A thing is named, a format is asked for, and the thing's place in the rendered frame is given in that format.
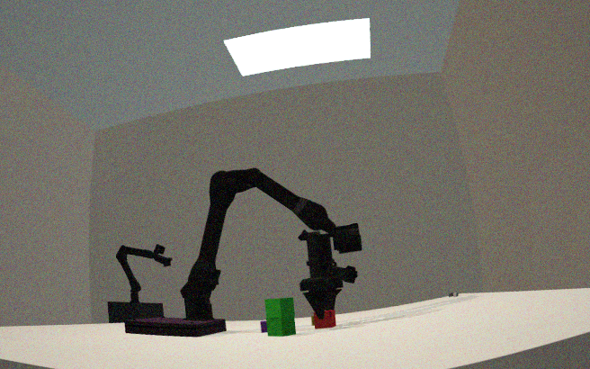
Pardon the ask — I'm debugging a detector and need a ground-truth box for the red block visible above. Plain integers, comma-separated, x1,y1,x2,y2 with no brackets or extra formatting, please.
313,310,336,329

